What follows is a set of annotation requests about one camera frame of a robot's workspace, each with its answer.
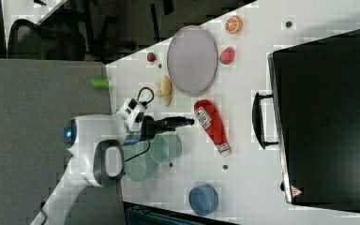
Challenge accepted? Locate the black toaster oven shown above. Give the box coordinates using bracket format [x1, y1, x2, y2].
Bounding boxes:
[267, 29, 360, 213]

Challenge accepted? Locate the green plastic strainer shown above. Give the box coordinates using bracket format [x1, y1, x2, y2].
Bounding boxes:
[123, 142, 158, 182]

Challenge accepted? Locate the green marker cap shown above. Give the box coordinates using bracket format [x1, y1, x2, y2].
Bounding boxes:
[91, 79, 110, 89]

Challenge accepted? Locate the toy orange slice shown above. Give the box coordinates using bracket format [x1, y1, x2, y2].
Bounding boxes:
[225, 15, 243, 34]

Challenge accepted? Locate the purple round plate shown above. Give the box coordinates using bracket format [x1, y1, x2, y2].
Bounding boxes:
[167, 25, 218, 97]

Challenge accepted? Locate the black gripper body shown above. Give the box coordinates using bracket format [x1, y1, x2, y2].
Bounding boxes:
[141, 115, 166, 141]

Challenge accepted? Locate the large toy strawberry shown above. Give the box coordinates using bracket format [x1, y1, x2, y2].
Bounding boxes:
[219, 47, 235, 65]

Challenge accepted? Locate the red ketchup bottle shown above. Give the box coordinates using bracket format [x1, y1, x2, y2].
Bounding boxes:
[194, 99, 231, 158]

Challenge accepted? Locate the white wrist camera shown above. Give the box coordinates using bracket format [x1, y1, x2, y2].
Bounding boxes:
[116, 97, 146, 131]

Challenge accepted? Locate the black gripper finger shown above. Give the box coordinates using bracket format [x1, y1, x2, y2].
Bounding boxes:
[163, 116, 195, 128]

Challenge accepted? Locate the black office chair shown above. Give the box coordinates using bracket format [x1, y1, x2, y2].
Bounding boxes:
[7, 19, 86, 61]

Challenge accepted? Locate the toy banana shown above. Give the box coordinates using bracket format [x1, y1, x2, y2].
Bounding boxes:
[156, 76, 172, 107]

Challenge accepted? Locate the blue cup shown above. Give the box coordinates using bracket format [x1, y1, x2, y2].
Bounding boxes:
[188, 184, 218, 217]

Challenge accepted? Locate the small toy strawberry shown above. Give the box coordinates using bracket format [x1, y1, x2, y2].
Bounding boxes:
[147, 52, 157, 63]

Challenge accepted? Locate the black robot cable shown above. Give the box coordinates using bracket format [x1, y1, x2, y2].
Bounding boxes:
[123, 86, 156, 163]

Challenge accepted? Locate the green cup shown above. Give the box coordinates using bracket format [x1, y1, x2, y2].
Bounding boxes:
[150, 134, 182, 164]

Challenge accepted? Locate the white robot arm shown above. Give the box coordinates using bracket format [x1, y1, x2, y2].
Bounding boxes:
[30, 113, 194, 225]

